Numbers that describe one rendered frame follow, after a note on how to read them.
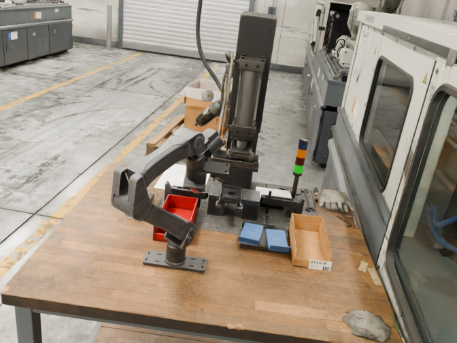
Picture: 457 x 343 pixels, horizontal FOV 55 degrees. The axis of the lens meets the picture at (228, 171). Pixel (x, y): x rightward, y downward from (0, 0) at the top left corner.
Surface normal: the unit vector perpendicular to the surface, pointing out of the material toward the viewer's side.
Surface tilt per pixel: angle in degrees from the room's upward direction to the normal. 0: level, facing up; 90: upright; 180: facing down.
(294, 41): 90
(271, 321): 0
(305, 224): 90
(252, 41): 90
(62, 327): 0
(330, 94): 90
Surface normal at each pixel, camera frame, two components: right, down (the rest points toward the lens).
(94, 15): -0.14, 0.37
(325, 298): 0.11, -0.91
